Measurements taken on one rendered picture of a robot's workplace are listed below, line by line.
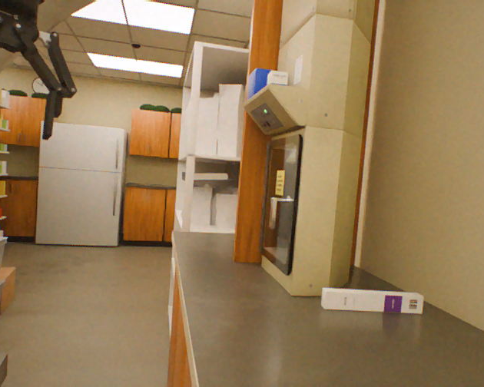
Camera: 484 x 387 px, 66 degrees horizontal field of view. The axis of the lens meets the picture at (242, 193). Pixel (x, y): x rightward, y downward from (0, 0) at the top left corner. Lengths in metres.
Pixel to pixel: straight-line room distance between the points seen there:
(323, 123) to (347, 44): 0.23
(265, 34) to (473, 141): 0.77
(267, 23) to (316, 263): 0.87
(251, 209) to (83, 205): 4.76
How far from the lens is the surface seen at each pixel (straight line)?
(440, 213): 1.23
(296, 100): 1.03
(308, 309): 0.99
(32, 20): 0.69
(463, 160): 1.19
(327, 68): 1.09
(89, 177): 5.93
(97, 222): 5.97
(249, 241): 1.39
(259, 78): 1.21
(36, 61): 0.66
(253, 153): 1.37
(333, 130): 1.07
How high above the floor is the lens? 1.27
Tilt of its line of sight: 3 degrees down
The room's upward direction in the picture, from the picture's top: 4 degrees clockwise
